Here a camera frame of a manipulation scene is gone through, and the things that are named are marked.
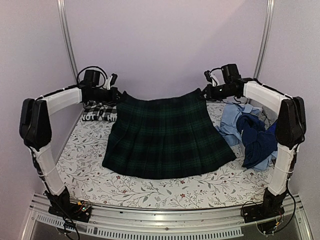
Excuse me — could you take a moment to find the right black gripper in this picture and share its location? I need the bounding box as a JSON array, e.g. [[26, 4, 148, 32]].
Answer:
[[198, 83, 237, 102]]

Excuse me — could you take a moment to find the floral patterned table mat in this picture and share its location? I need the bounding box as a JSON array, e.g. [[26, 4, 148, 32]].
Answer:
[[47, 101, 285, 210]]

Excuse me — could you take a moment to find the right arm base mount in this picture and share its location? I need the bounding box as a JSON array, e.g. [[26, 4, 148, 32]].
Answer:
[[240, 201, 285, 223]]

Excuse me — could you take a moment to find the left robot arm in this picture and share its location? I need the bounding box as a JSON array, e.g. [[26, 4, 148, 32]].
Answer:
[[19, 66, 121, 217]]

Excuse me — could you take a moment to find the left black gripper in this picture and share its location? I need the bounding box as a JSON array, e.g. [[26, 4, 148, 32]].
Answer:
[[89, 86, 126, 106]]

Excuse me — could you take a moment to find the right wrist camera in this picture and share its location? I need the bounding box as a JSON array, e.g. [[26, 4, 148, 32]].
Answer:
[[204, 69, 220, 87]]

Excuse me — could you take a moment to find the dark green plaid garment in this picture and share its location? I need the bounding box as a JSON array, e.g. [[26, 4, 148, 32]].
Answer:
[[102, 89, 236, 180]]

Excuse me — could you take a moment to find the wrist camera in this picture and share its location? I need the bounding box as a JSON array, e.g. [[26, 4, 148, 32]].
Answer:
[[102, 73, 118, 90], [204, 69, 220, 87]]

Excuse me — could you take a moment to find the front aluminium rail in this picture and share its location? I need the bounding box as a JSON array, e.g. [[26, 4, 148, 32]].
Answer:
[[21, 194, 314, 240]]

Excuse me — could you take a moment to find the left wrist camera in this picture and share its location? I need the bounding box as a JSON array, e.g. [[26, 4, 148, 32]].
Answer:
[[102, 73, 118, 90]]

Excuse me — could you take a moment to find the grey garment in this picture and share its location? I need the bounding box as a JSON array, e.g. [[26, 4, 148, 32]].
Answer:
[[258, 106, 278, 129]]

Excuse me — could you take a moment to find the black white checkered shirt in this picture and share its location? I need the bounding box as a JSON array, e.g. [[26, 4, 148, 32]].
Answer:
[[81, 100, 117, 122]]

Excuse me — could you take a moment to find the right aluminium frame post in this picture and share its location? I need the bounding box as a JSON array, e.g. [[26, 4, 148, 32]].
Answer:
[[253, 0, 275, 79]]

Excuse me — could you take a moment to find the aluminium frame post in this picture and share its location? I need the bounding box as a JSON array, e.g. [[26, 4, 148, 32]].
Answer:
[[253, 0, 275, 79], [56, 0, 78, 81]]

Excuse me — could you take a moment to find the light blue garment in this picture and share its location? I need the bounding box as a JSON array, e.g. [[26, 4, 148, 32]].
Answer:
[[216, 103, 278, 171]]

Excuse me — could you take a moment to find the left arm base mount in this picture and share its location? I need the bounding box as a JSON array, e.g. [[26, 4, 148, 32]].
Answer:
[[48, 200, 92, 223]]

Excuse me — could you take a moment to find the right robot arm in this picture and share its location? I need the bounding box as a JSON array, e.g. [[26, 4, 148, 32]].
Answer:
[[202, 63, 307, 218]]

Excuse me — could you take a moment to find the left aluminium frame post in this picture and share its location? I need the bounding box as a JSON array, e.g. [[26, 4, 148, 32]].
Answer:
[[56, 0, 78, 81]]

